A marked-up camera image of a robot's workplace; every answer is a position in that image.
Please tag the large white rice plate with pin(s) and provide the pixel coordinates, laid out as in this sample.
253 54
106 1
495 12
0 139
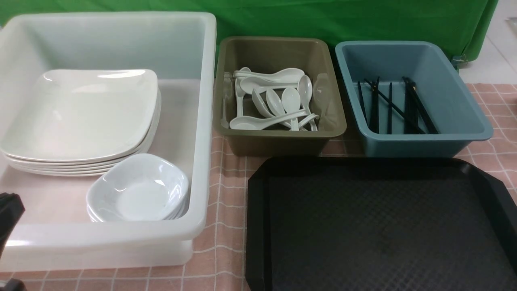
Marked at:
74 115

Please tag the white spoon top horizontal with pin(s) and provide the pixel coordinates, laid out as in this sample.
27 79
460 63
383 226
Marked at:
288 75

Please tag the white bowl in bin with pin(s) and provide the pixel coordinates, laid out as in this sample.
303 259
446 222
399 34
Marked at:
138 214

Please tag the blue chopstick bin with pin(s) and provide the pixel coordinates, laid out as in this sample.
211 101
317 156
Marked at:
455 113

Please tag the pink checkered tablecloth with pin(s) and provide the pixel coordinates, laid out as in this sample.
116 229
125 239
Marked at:
217 262

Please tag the black serving tray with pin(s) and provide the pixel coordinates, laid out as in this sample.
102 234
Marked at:
378 224

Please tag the top white square plate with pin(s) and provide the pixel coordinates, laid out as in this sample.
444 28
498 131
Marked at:
151 130

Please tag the white spoon centre upright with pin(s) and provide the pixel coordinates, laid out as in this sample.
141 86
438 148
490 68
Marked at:
291 100

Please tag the white spoon upright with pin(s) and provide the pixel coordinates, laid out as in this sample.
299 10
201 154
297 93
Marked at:
305 90
291 100

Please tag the black chopstick far left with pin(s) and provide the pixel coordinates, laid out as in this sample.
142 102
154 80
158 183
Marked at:
361 101

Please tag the white spoon right upright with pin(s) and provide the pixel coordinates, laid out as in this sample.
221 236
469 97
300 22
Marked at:
305 90

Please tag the green backdrop cloth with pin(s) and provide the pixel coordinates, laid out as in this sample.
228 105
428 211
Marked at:
458 27

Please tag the black chopstick middle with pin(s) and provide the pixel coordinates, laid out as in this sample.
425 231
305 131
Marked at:
390 111

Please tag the olive brown spoon bin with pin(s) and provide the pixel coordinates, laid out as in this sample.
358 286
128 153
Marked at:
269 55

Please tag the white ceramic soup spoon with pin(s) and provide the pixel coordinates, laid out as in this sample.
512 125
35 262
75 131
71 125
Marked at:
253 123

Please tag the white bowl tray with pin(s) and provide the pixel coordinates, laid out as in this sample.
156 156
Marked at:
133 205
144 172

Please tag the large translucent white bin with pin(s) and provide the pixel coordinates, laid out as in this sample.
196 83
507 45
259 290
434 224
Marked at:
55 232

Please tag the black chopstick diagonal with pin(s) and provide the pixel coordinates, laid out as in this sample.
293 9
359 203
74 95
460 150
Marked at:
391 105

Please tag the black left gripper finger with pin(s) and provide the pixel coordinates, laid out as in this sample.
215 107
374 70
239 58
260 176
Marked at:
11 210

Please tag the black chopstick bundle right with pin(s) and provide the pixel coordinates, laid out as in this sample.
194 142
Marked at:
411 86

